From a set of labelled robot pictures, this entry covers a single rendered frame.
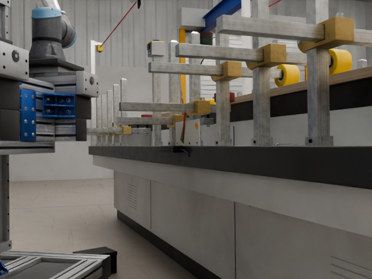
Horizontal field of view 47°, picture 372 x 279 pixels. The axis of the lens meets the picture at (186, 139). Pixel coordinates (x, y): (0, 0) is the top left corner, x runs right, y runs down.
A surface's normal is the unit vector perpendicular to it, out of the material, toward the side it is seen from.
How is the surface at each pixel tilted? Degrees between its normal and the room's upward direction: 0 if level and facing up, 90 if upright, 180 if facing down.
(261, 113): 90
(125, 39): 90
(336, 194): 90
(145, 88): 90
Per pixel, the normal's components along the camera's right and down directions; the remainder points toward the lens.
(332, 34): -0.93, 0.00
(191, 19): 0.29, -0.01
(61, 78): -0.22, -0.01
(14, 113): 0.97, -0.01
